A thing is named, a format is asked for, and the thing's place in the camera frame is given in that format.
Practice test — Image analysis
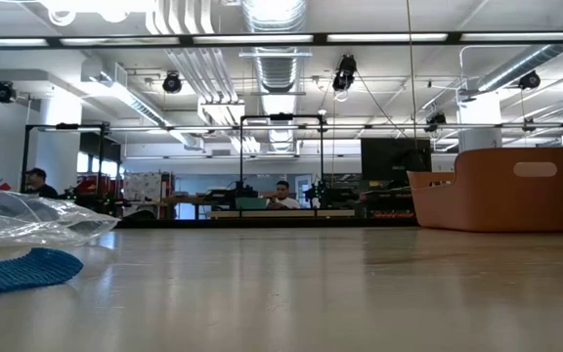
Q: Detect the thin hanging cable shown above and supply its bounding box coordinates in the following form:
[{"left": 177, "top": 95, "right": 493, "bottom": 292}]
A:
[{"left": 405, "top": 0, "right": 418, "bottom": 151}]

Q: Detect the large black monitor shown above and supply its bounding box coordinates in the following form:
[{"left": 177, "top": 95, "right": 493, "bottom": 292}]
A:
[{"left": 360, "top": 137, "right": 433, "bottom": 183}]

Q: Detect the white ceiling pipe bundle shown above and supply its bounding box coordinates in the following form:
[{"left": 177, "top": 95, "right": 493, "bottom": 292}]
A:
[{"left": 152, "top": 0, "right": 239, "bottom": 105}]

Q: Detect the black aluminium rig frame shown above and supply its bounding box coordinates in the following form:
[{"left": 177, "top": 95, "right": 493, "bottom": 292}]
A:
[{"left": 0, "top": 30, "right": 563, "bottom": 230}]

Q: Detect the orange plastic bin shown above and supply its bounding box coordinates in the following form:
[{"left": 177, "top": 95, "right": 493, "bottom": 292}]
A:
[{"left": 407, "top": 147, "right": 563, "bottom": 233}]

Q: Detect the clear plastic bag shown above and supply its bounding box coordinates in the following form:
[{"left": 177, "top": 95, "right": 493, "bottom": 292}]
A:
[{"left": 0, "top": 189, "right": 121, "bottom": 248}]

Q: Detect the white patterned board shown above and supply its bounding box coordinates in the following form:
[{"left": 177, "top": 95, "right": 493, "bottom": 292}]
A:
[{"left": 123, "top": 170, "right": 163, "bottom": 202}]

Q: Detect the black hanging cable reel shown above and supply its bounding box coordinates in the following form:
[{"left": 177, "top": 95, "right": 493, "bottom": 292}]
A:
[
  {"left": 424, "top": 111, "right": 449, "bottom": 134},
  {"left": 161, "top": 71, "right": 184, "bottom": 95},
  {"left": 331, "top": 54, "right": 359, "bottom": 93},
  {"left": 0, "top": 80, "right": 18, "bottom": 105},
  {"left": 517, "top": 69, "right": 542, "bottom": 91}
]

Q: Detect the silver ribbed ventilation duct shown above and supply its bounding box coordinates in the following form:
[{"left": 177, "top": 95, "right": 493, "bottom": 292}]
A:
[
  {"left": 474, "top": 2, "right": 563, "bottom": 94},
  {"left": 239, "top": 0, "right": 312, "bottom": 153}
]

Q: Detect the person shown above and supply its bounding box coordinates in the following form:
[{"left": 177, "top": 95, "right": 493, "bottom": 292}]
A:
[
  {"left": 265, "top": 180, "right": 303, "bottom": 211},
  {"left": 22, "top": 167, "right": 61, "bottom": 199}
]

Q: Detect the black background rig frame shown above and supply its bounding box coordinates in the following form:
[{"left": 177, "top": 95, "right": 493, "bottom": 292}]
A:
[
  {"left": 20, "top": 122, "right": 112, "bottom": 197},
  {"left": 206, "top": 112, "right": 357, "bottom": 220}
]

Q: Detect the white rectangular air duct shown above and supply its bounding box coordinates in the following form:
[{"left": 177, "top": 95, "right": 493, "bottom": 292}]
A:
[{"left": 79, "top": 58, "right": 204, "bottom": 151}]

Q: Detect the blue elastic bandage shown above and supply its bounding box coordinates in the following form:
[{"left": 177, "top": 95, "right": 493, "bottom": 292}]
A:
[{"left": 0, "top": 246, "right": 85, "bottom": 296}]

